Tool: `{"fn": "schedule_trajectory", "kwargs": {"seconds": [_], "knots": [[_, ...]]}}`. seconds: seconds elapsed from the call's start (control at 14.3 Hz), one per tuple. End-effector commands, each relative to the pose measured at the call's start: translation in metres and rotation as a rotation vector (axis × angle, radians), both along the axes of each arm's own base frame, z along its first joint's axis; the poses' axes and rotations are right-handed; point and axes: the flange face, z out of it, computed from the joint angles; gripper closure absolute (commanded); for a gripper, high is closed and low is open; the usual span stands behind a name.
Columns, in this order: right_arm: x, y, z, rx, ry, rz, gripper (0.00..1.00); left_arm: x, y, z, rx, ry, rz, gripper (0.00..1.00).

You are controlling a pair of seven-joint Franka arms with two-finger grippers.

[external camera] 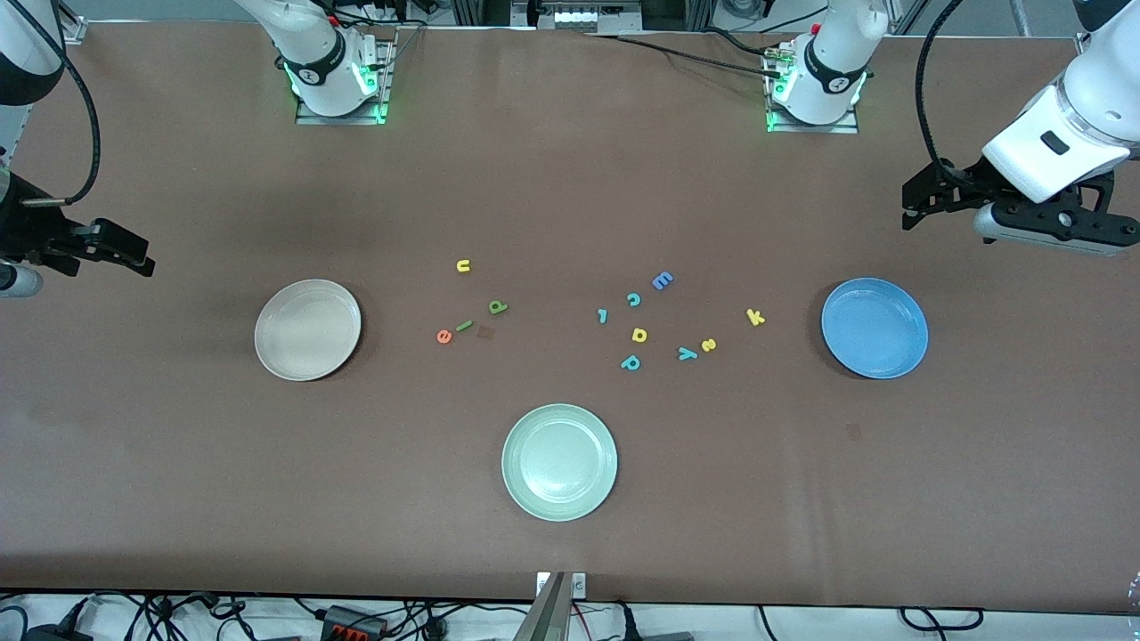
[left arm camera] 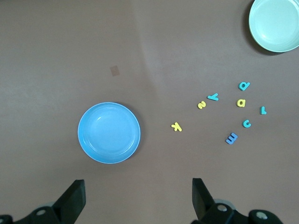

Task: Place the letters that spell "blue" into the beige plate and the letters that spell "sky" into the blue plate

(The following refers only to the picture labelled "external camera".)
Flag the blue plate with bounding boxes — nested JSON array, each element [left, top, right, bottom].
[[820, 277, 930, 381]]

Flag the brown plate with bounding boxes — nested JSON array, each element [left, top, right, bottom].
[[254, 279, 362, 383]]

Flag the grey electronics box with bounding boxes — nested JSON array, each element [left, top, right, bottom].
[[510, 0, 644, 34]]

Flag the black orange power strip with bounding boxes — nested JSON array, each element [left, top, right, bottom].
[[319, 604, 389, 641]]

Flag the green plate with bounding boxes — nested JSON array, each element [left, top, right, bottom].
[[501, 403, 619, 523]]

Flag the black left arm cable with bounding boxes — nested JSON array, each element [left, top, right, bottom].
[[916, 0, 972, 188]]

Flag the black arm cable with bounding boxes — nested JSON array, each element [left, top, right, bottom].
[[916, 0, 972, 188], [20, 0, 102, 207]]

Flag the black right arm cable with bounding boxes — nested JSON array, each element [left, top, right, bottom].
[[20, 0, 102, 207]]

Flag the black cable on table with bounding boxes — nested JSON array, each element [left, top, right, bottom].
[[588, 32, 789, 81], [699, 27, 776, 59]]

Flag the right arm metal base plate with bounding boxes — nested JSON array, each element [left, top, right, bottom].
[[296, 27, 395, 126]]

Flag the black floor cable loop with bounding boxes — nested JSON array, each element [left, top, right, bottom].
[[898, 606, 986, 633]]

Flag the aluminium camera post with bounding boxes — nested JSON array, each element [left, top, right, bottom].
[[515, 572, 567, 641]]

